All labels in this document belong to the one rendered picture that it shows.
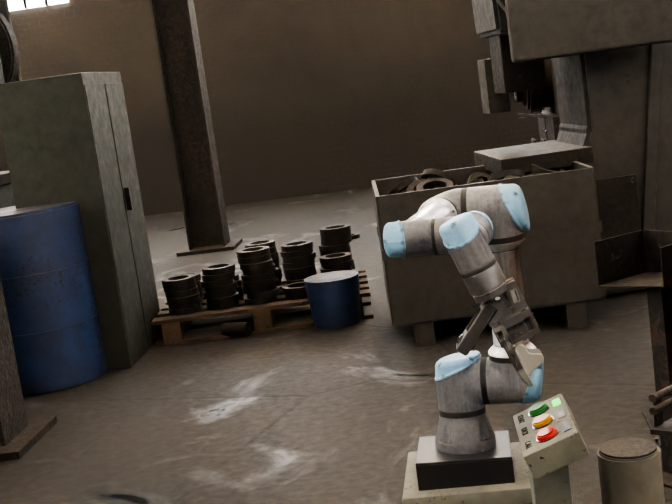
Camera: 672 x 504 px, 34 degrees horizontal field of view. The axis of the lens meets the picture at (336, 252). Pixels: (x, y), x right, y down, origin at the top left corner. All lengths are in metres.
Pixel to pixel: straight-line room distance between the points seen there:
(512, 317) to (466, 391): 0.58
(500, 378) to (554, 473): 0.58
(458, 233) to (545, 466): 0.46
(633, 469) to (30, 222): 3.70
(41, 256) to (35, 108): 0.75
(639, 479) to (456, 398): 0.65
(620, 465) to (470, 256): 0.49
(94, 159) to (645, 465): 3.84
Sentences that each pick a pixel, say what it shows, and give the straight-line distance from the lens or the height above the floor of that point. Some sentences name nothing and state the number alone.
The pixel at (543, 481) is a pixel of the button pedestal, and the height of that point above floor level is 0.50.
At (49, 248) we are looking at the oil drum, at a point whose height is 0.69.
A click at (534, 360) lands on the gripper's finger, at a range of 2.16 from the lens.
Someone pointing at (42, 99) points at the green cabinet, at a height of 1.40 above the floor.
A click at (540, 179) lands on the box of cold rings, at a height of 0.72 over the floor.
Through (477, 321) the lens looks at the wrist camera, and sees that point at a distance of 2.13.
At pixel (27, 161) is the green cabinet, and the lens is 5.62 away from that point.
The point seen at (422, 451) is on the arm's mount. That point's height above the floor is 0.36.
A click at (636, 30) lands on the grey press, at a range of 5.42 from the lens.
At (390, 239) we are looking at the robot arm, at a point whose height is 0.96.
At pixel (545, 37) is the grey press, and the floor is 1.36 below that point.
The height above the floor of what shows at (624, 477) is 0.48.
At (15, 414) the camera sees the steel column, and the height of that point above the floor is 0.11.
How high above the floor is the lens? 1.30
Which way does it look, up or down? 9 degrees down
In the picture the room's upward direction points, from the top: 8 degrees counter-clockwise
